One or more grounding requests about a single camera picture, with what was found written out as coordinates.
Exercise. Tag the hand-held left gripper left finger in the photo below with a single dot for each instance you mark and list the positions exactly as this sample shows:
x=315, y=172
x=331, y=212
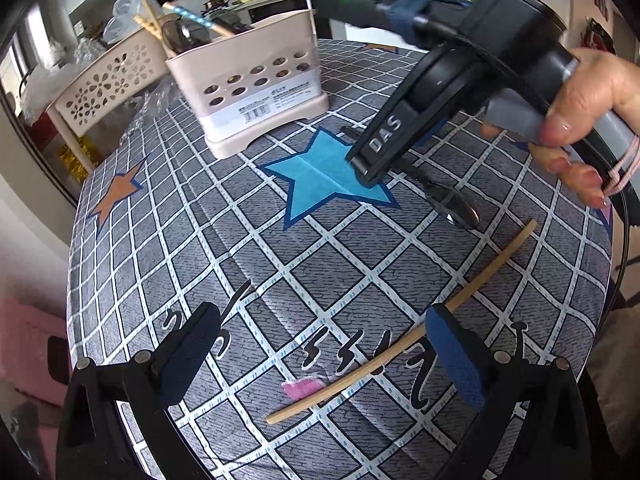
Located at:
x=187, y=355

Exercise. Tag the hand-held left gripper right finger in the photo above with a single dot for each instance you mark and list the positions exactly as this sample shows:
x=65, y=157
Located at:
x=457, y=360

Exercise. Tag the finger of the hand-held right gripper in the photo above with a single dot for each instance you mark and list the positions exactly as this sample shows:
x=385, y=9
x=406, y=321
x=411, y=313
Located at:
x=431, y=132
x=382, y=142

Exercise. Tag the pink plastic utensil holder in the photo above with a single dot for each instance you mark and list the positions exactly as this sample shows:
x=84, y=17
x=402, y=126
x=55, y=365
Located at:
x=250, y=95

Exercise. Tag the blue patterned wooden chopstick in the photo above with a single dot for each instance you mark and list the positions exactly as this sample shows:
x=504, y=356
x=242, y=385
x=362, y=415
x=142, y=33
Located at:
x=200, y=17

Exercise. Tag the person's right hand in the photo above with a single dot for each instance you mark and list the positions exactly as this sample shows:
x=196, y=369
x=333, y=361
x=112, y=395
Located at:
x=605, y=95

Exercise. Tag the grey checked star tablecloth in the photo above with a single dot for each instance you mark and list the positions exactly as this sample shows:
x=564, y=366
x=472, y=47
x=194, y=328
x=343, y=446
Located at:
x=225, y=260

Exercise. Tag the pink plastic stool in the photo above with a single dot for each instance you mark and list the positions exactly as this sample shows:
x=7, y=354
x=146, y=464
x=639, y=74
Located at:
x=30, y=360

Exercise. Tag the steel cooking pot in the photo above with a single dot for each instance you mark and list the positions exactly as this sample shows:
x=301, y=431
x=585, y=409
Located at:
x=216, y=1

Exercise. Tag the yellow package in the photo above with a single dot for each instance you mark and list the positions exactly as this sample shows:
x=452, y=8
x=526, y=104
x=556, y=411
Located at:
x=80, y=157

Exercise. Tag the crumpled clear plastic bag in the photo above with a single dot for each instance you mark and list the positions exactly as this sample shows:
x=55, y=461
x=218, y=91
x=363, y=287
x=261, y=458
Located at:
x=155, y=100

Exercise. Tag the metal spoon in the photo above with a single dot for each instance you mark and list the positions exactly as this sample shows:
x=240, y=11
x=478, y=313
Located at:
x=175, y=37

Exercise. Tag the pink plastic basket rack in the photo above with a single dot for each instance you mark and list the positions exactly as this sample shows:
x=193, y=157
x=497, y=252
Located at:
x=100, y=90

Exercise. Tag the white plastic bag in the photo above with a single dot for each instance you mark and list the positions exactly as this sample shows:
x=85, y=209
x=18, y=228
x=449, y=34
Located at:
x=127, y=7

